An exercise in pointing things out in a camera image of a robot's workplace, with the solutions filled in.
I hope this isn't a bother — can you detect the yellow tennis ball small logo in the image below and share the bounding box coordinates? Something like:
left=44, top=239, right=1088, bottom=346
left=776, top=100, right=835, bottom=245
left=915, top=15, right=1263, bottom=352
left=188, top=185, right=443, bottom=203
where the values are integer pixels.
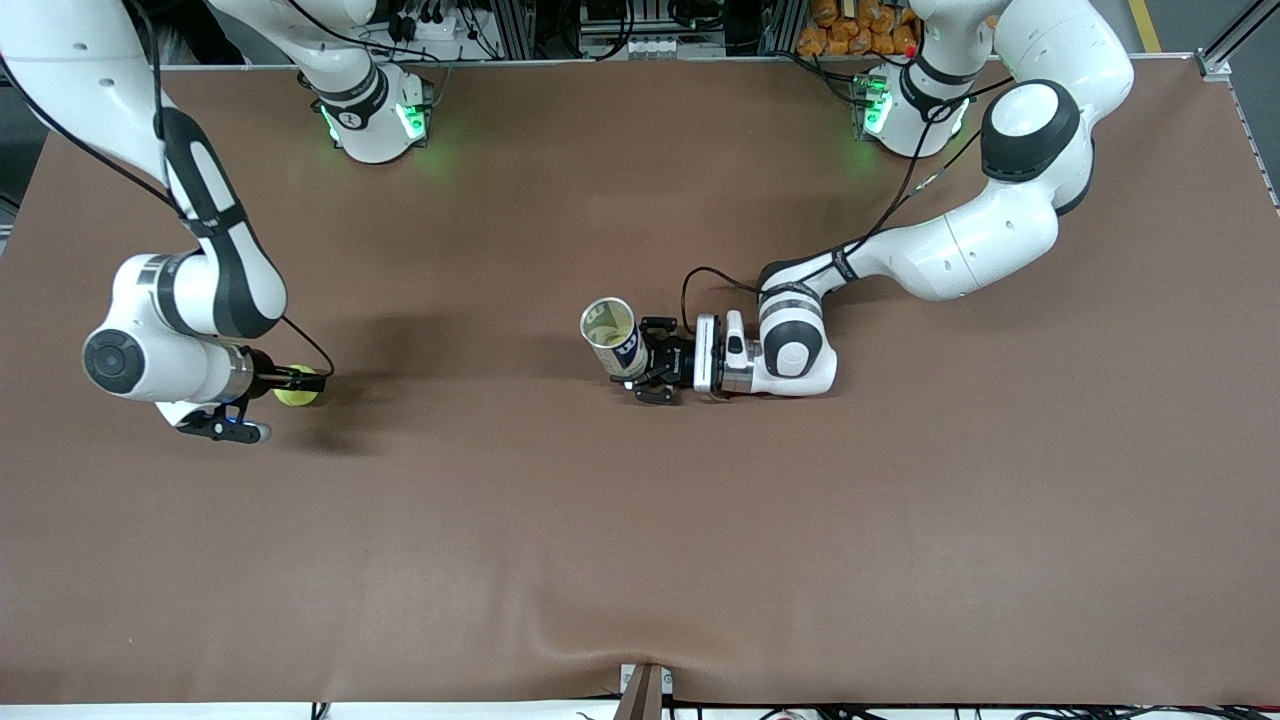
left=274, top=364, right=325, bottom=410

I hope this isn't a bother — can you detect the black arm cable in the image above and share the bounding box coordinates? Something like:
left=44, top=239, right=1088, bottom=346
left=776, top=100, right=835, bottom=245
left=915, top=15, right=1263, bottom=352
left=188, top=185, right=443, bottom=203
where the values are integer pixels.
left=0, top=0, right=336, bottom=381
left=681, top=75, right=1016, bottom=336

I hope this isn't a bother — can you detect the white blue tennis ball can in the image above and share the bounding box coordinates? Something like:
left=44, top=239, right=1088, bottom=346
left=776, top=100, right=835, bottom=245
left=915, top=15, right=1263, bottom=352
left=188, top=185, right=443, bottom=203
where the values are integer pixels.
left=579, top=297, right=651, bottom=382

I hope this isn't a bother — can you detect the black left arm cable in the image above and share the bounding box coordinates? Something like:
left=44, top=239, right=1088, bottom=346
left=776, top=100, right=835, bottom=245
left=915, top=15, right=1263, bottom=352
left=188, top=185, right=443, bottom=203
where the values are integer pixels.
left=681, top=75, right=1016, bottom=336

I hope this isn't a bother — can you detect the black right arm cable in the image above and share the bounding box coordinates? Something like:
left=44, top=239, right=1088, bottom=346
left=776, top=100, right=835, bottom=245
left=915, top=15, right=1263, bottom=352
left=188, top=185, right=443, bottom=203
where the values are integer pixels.
left=0, top=0, right=336, bottom=381

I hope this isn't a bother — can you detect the black equipment box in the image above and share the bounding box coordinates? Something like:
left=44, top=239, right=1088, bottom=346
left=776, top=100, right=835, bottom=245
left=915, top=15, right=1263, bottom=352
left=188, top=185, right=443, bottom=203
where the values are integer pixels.
left=578, top=0, right=736, bottom=41

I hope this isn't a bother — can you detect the brown table mat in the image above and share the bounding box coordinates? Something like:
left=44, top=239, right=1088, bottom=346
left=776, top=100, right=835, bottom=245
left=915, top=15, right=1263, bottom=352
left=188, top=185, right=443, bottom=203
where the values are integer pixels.
left=0, top=55, right=1280, bottom=706

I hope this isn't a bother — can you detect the yellow ball Roland Garros print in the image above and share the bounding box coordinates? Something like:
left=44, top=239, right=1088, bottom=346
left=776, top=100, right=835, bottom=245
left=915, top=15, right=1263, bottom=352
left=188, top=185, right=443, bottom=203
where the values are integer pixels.
left=588, top=303, right=633, bottom=346

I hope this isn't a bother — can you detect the aluminium frame post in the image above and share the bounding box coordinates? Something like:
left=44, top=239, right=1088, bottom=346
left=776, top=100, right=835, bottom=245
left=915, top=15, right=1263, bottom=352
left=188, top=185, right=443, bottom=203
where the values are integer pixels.
left=493, top=0, right=538, bottom=61
left=757, top=0, right=801, bottom=58

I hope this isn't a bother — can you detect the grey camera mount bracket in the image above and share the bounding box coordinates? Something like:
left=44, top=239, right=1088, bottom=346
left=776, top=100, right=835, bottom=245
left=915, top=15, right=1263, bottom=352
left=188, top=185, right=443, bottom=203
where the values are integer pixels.
left=612, top=662, right=674, bottom=720

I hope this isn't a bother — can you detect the aluminium corner frame beam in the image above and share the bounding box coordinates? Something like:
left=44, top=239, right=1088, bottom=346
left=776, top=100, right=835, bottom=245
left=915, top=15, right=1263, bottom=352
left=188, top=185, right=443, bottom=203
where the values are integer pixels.
left=1195, top=0, right=1280, bottom=81

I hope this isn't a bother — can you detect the white power strip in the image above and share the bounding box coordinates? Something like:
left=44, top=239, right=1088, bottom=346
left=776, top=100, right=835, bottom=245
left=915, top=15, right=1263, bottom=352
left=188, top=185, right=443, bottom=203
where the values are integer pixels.
left=383, top=0, right=471, bottom=43

